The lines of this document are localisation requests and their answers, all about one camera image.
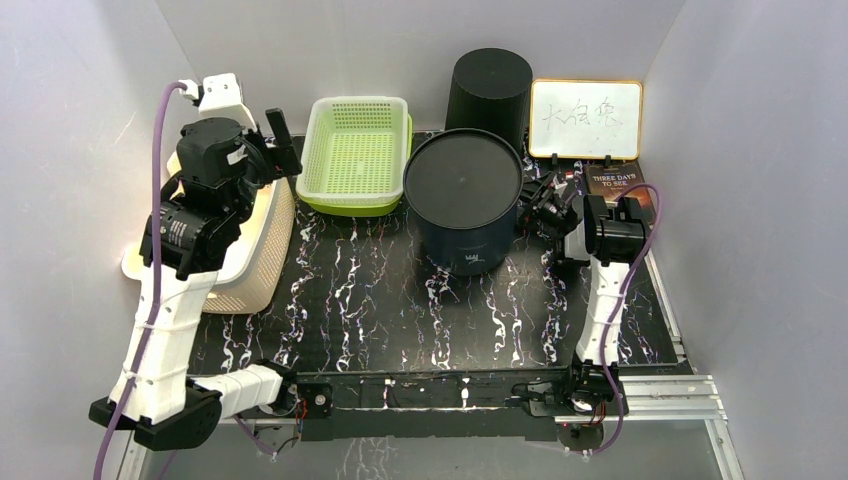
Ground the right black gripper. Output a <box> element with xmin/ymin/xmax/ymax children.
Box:
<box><xmin>497</xmin><ymin>172</ymin><xmax>571</xmax><ymax>234</ymax></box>

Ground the large dark blue bucket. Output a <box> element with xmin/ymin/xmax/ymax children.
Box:
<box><xmin>403</xmin><ymin>128</ymin><xmax>523</xmax><ymax>276</ymax></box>

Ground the black ribbed bucket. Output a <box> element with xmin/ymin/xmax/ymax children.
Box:
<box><xmin>445</xmin><ymin>47</ymin><xmax>534</xmax><ymax>154</ymax></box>

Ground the cream perforated laundry basket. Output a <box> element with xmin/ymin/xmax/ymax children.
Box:
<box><xmin>121</xmin><ymin>148</ymin><xmax>297</xmax><ymax>315</ymax></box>

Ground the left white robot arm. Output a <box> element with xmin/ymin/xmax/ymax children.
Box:
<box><xmin>89</xmin><ymin>108</ymin><xmax>302</xmax><ymax>451</ymax></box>

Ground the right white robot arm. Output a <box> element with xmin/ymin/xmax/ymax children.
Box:
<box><xmin>518</xmin><ymin>172</ymin><xmax>652</xmax><ymax>415</ymax></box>

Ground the book Three Days to See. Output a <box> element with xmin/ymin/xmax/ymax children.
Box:
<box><xmin>584</xmin><ymin>160</ymin><xmax>655</xmax><ymax>226</ymax></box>

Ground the green and white strainer basket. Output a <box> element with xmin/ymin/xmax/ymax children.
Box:
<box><xmin>296</xmin><ymin>96</ymin><xmax>413</xmax><ymax>217</ymax></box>

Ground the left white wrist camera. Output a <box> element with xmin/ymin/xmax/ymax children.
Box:
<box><xmin>179</xmin><ymin>73</ymin><xmax>259</xmax><ymax>133</ymax></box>

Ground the small whiteboard yellow frame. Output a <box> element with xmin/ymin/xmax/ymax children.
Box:
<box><xmin>528</xmin><ymin>79</ymin><xmax>644</xmax><ymax>161</ymax></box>

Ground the aluminium base frame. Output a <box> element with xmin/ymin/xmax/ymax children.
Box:
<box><xmin>119</xmin><ymin>231</ymin><xmax>745</xmax><ymax>480</ymax></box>

